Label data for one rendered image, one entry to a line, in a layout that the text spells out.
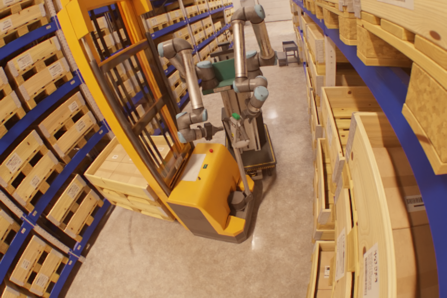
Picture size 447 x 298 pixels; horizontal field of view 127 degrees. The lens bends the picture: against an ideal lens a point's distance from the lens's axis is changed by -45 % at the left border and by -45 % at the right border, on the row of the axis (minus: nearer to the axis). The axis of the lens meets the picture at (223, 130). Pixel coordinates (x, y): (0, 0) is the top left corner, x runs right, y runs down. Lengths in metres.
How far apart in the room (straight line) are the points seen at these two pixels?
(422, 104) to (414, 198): 0.47
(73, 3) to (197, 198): 1.76
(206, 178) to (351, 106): 1.47
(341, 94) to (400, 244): 1.34
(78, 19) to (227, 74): 1.55
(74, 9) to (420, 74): 1.45
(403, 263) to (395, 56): 0.56
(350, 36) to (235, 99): 1.85
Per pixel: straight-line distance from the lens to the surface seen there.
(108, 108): 1.48
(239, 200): 2.23
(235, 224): 2.20
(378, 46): 0.59
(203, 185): 1.88
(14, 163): 2.81
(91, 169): 2.97
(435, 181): 0.43
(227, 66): 2.16
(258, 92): 1.25
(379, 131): 0.86
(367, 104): 1.88
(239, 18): 1.55
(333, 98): 1.76
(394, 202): 0.73
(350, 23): 0.77
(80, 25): 1.36
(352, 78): 1.99
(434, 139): 0.32
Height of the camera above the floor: 2.28
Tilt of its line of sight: 35 degrees down
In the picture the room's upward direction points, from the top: 17 degrees counter-clockwise
